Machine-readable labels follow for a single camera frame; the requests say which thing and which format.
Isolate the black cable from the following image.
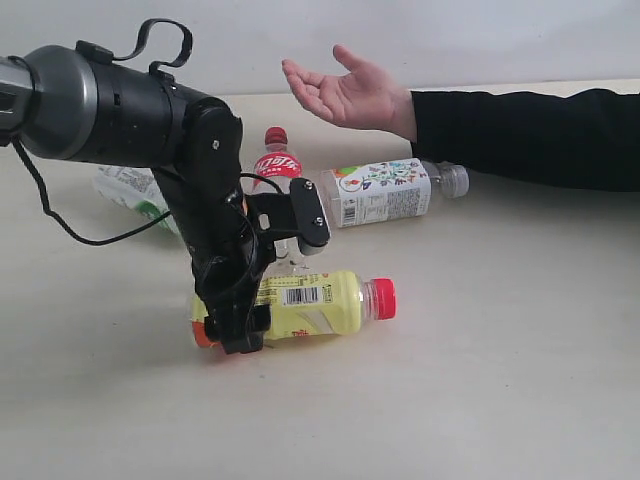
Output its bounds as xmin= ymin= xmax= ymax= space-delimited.
xmin=10 ymin=18 xmax=281 ymax=301

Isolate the person's open hand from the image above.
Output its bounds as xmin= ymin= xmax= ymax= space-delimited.
xmin=281 ymin=45 xmax=417 ymax=142

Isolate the floral white label bottle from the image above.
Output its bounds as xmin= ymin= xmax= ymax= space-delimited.
xmin=319 ymin=158 xmax=470 ymax=228

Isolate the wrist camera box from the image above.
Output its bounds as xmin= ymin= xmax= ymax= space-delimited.
xmin=247 ymin=177 xmax=332 ymax=257

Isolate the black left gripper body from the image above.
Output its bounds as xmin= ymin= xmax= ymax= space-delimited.
xmin=149 ymin=97 xmax=276 ymax=311

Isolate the black sleeved forearm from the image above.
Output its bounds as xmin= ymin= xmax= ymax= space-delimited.
xmin=412 ymin=89 xmax=639 ymax=192

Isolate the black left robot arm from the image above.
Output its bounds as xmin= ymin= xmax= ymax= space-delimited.
xmin=1 ymin=42 xmax=270 ymax=354

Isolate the yellow label juice bottle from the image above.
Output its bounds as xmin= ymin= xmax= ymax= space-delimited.
xmin=189 ymin=269 xmax=399 ymax=351

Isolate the green white label bottle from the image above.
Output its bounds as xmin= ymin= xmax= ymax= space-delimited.
xmin=93 ymin=166 xmax=169 ymax=220

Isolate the red label cola bottle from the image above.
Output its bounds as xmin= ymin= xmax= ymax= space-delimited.
xmin=247 ymin=126 xmax=310 ymax=277

